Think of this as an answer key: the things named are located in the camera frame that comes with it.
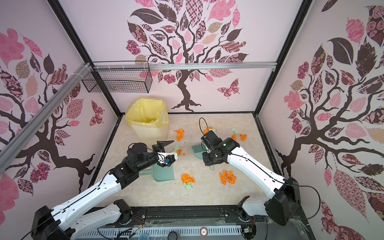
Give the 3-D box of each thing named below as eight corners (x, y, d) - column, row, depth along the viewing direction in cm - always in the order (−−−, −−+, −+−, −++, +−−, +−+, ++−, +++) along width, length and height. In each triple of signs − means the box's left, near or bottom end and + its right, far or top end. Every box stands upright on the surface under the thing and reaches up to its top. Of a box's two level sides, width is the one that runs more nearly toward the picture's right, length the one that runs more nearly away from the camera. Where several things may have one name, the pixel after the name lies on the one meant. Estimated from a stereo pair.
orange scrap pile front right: (220, 185, 86) (220, 184, 84) (218, 172, 91) (219, 170, 89) (236, 185, 86) (237, 184, 84) (234, 172, 91) (235, 170, 89)
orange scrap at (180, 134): (177, 141, 105) (177, 140, 103) (173, 131, 111) (173, 130, 109) (187, 138, 107) (187, 136, 105) (183, 129, 113) (182, 127, 111)
